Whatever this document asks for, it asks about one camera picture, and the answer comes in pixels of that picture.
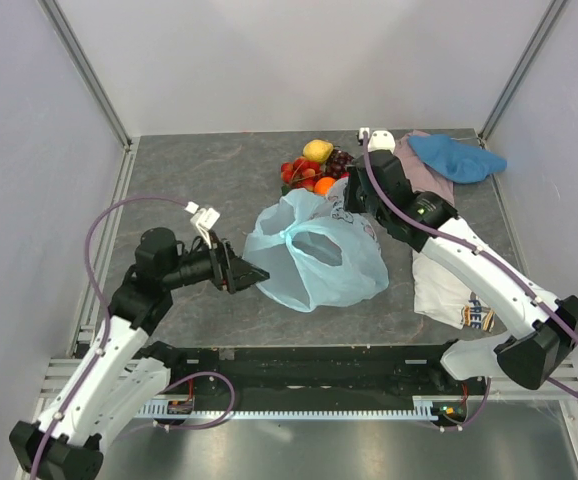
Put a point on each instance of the red lychee bunch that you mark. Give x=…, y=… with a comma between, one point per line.
x=299, y=174

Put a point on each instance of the orange fruit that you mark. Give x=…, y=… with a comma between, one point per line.
x=323, y=185

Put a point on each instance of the mauve pink cloth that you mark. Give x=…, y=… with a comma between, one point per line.
x=422, y=178

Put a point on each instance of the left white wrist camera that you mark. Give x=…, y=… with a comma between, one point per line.
x=203, y=219

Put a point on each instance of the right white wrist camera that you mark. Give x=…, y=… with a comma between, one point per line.
x=374, y=140

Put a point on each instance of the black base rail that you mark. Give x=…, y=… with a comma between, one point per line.
x=399, y=370

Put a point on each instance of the left aluminium frame post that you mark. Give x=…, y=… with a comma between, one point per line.
x=76, y=52

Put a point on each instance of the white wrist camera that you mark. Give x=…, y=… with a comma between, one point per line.
x=374, y=140
x=203, y=219

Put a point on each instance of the white printed t-shirt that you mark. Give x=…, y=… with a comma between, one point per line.
x=442, y=297

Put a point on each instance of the yellow pear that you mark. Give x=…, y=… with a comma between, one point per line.
x=318, y=150

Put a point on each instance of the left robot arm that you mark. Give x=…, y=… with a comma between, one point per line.
x=120, y=373

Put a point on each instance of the black round plate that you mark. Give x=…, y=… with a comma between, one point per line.
x=315, y=176

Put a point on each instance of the white slotted cable duct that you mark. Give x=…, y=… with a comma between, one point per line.
x=422, y=410

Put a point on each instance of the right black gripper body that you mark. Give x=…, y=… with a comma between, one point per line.
x=357, y=201

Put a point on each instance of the blue cloth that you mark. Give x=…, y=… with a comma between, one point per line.
x=456, y=161

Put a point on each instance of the purple grape bunch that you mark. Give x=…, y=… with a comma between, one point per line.
x=336, y=166

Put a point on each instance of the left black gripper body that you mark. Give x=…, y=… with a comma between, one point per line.
x=222, y=275

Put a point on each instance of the aluminium frame post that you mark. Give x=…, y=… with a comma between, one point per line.
x=529, y=55
x=76, y=52

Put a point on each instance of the right aluminium frame post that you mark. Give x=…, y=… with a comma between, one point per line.
x=529, y=55

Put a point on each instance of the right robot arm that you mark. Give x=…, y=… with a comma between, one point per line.
x=541, y=328

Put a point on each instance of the light blue plastic bag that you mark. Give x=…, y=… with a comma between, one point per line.
x=316, y=252

